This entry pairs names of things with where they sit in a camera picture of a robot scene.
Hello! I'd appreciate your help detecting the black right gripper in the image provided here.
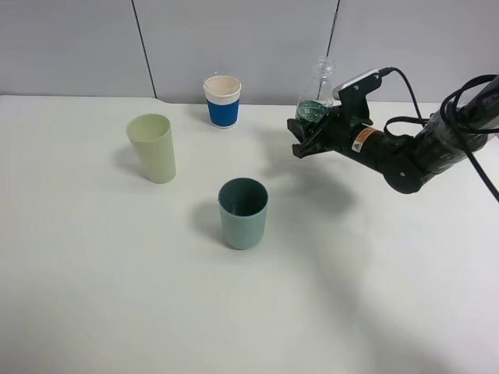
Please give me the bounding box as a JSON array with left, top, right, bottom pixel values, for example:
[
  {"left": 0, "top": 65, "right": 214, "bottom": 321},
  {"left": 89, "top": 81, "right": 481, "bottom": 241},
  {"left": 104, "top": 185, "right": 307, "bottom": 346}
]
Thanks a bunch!
[{"left": 287, "top": 110, "right": 386, "bottom": 164}]

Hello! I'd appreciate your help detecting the clear bottle with green label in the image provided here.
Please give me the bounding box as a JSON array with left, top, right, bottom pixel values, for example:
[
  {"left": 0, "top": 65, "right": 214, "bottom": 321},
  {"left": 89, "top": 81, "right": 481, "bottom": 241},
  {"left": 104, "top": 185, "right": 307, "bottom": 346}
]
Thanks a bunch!
[{"left": 295, "top": 57, "right": 334, "bottom": 123}]

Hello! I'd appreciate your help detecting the teal short cup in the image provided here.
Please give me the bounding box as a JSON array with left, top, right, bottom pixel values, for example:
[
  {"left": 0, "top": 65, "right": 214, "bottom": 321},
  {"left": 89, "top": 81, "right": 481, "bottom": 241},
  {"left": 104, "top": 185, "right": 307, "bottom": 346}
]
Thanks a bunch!
[{"left": 218, "top": 178, "right": 269, "bottom": 250}]

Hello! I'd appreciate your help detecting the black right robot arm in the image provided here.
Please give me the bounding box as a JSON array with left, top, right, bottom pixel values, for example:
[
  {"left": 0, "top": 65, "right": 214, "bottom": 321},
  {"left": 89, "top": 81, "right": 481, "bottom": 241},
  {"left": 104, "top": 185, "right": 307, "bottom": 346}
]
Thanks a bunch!
[{"left": 287, "top": 67, "right": 498, "bottom": 196}]

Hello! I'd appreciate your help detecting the blue sleeved paper cup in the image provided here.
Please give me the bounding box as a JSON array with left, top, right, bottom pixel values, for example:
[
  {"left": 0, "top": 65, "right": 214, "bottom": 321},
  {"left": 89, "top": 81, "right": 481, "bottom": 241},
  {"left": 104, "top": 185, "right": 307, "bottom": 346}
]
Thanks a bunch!
[{"left": 203, "top": 73, "right": 242, "bottom": 129}]

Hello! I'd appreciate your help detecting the pale green tall cup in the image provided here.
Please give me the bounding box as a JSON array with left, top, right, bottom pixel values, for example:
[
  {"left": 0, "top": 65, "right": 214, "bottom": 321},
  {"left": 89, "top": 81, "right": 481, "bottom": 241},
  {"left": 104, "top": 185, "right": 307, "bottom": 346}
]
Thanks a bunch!
[{"left": 126, "top": 114, "right": 176, "bottom": 184}]

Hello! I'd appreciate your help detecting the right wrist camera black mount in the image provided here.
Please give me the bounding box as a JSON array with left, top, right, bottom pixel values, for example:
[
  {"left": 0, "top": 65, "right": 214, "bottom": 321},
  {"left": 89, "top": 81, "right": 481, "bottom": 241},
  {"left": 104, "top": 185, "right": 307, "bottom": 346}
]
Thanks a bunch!
[{"left": 332, "top": 69, "right": 382, "bottom": 125}]

